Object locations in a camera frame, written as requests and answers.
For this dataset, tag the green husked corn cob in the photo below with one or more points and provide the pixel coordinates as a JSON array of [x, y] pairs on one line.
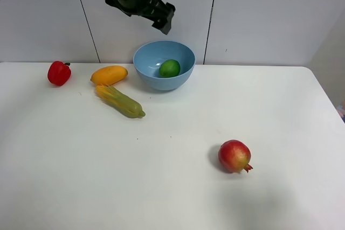
[[119, 101]]

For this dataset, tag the red pomegranate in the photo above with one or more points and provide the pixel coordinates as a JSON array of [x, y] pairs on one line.
[[235, 156]]

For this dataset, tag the yellow mango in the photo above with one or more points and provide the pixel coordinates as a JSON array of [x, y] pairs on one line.
[[109, 75]]

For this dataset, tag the red bell pepper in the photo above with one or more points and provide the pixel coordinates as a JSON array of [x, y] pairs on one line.
[[59, 73]]

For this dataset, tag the blue plastic bowl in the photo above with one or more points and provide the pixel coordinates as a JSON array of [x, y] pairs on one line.
[[148, 59]]

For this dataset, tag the green lime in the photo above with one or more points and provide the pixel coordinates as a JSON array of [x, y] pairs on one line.
[[169, 68]]

